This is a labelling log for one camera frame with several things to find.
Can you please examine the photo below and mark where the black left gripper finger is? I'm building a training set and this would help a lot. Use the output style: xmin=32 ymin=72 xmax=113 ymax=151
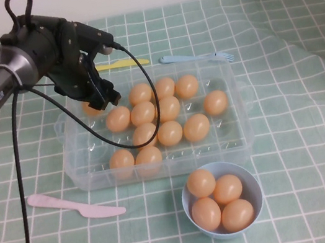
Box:
xmin=85 ymin=91 xmax=108 ymax=114
xmin=103 ymin=86 xmax=124 ymax=108

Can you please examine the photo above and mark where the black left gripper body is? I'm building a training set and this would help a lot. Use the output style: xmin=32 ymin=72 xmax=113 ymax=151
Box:
xmin=48 ymin=47 xmax=117 ymax=112

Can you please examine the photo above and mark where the clear plastic egg box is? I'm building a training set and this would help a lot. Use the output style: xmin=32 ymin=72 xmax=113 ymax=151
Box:
xmin=46 ymin=49 xmax=267 ymax=198

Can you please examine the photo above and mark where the yellow plastic knife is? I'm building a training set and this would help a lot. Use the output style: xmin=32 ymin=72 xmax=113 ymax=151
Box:
xmin=94 ymin=55 xmax=151 ymax=74

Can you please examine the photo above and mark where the white zip tie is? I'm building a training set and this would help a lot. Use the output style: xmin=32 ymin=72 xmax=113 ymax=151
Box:
xmin=0 ymin=54 xmax=25 ymax=93

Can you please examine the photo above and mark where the light blue plastic fork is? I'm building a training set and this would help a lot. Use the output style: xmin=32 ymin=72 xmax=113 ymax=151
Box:
xmin=158 ymin=44 xmax=236 ymax=75

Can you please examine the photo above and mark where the pink plastic knife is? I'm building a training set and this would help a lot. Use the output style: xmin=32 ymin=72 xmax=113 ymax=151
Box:
xmin=26 ymin=179 xmax=128 ymax=231

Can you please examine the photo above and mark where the light blue bowl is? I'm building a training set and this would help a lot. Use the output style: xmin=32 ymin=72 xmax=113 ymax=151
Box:
xmin=176 ymin=155 xmax=270 ymax=243

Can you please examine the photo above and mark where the green checkered tablecloth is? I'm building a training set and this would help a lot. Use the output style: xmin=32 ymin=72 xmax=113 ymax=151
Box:
xmin=0 ymin=0 xmax=325 ymax=243

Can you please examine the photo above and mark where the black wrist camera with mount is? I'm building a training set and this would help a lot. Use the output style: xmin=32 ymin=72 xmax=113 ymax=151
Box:
xmin=74 ymin=15 xmax=118 ymax=60

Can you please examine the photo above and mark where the black camera cable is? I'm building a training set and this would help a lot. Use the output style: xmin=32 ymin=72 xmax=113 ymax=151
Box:
xmin=20 ymin=35 xmax=167 ymax=166

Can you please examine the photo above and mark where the black looped wrist cable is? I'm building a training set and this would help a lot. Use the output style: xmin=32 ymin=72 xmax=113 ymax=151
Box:
xmin=3 ymin=0 xmax=40 ymax=30

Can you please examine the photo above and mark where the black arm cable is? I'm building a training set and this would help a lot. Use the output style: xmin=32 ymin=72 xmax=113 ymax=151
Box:
xmin=0 ymin=86 xmax=47 ymax=243

